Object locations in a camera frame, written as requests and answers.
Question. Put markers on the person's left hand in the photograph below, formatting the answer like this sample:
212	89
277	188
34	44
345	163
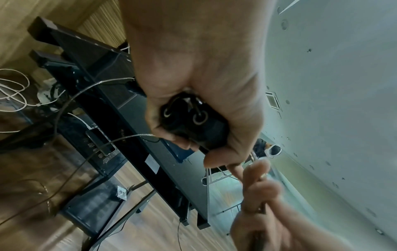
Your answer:
201	49

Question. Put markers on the person's right hand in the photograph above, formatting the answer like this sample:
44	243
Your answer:
294	228

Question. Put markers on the white ceiling vent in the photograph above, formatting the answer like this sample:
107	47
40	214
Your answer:
273	100

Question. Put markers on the black glossy low table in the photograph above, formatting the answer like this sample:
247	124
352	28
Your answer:
102	61

